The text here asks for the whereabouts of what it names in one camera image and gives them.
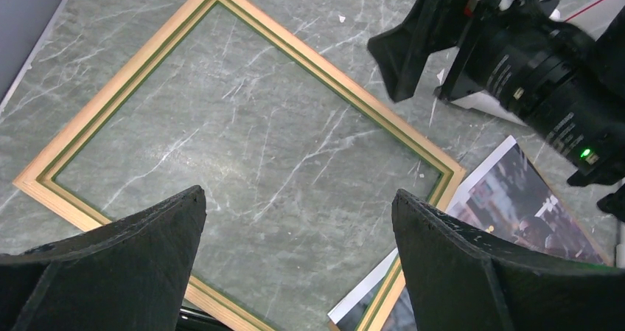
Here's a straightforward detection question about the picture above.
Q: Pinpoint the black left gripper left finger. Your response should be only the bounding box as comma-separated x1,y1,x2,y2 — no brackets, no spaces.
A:
1,185,206,330

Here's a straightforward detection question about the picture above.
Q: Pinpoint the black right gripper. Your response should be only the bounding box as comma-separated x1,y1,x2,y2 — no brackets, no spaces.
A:
367,0,551,105

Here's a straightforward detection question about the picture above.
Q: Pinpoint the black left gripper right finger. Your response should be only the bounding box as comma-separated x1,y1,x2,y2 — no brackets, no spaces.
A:
391,189,624,331

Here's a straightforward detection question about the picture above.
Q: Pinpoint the wooden picture frame green inlay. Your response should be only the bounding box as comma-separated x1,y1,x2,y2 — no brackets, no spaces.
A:
13,0,467,331

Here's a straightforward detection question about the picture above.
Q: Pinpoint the printed photo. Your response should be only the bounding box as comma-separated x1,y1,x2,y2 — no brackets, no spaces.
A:
328,136,608,330

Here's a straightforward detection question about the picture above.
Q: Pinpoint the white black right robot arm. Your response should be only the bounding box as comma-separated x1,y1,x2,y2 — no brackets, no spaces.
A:
367,0,624,187

